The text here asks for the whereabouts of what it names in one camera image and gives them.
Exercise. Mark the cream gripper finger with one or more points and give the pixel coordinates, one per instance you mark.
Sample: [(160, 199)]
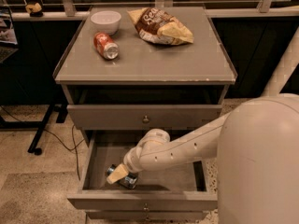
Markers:
[(117, 173)]

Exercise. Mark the blue silver redbull can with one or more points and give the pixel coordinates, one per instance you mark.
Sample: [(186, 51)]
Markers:
[(128, 182)]

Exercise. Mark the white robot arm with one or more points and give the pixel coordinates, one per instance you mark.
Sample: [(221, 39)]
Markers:
[(257, 151)]

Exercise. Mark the grey bottom drawer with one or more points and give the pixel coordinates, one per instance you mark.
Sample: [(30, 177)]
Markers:
[(146, 215)]

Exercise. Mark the grey top drawer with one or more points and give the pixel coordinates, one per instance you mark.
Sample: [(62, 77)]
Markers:
[(142, 117)]

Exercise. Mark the grey open middle drawer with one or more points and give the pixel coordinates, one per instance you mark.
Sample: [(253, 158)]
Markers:
[(181, 190)]

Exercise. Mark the grey drawer cabinet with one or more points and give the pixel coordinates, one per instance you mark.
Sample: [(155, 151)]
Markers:
[(148, 74)]

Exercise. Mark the red soda can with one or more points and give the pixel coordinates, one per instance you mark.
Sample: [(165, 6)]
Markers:
[(106, 46)]

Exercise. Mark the white bowl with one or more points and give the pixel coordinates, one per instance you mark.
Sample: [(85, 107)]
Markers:
[(107, 21)]

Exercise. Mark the brown yellow chip bag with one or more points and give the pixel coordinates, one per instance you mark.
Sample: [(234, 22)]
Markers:
[(159, 27)]

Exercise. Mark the small yellow object on ledge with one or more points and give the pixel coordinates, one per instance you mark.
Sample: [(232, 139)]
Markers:
[(34, 9)]

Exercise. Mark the black desk leg frame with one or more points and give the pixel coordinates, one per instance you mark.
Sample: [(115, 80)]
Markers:
[(38, 126)]

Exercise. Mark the white diagonal post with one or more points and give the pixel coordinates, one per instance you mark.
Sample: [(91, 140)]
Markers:
[(287, 64)]

